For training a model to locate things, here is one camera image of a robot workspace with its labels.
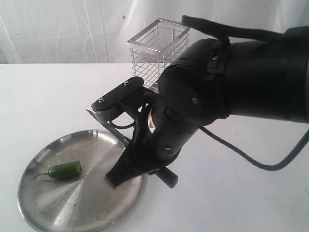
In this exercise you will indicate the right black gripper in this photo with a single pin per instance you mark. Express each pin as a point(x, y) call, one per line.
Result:
point(158, 137)

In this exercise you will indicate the black handled knife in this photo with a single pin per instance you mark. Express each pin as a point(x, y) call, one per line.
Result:
point(111, 130)

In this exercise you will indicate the green chili pepper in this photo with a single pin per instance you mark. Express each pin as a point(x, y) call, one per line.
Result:
point(62, 170)

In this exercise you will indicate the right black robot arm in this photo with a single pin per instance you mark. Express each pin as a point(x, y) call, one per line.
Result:
point(211, 80)

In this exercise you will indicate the round steel plate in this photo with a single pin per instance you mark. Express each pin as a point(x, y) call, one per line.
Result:
point(80, 203)

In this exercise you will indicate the white backdrop curtain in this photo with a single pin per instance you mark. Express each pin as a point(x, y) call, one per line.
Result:
point(97, 31)

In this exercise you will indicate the wire mesh utensil holder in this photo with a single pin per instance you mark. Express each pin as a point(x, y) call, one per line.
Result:
point(155, 47)

